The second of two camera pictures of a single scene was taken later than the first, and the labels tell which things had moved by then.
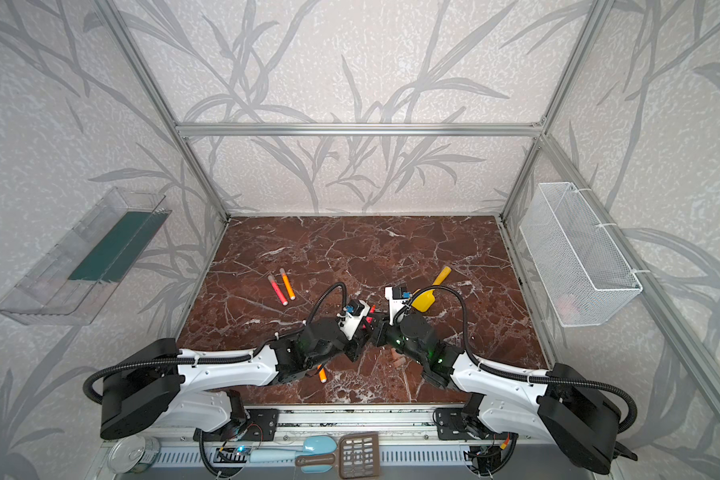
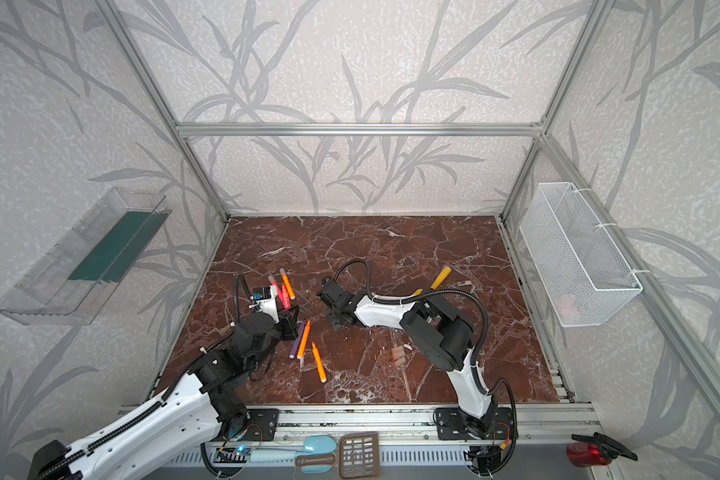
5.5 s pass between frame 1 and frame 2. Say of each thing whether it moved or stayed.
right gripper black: moved
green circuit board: stayed
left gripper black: moved
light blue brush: stayed
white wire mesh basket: stayed
